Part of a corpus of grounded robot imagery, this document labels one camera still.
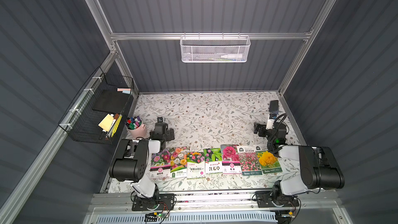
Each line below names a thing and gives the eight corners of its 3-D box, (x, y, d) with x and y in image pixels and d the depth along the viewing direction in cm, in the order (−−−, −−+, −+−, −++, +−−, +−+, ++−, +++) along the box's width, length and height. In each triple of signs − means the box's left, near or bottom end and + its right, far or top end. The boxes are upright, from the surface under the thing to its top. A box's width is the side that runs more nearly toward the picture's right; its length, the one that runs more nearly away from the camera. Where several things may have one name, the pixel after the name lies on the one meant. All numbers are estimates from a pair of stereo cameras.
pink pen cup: (132, 139, 97) (123, 127, 87) (136, 128, 103) (128, 115, 92) (146, 139, 97) (139, 127, 87) (149, 128, 103) (142, 115, 92)
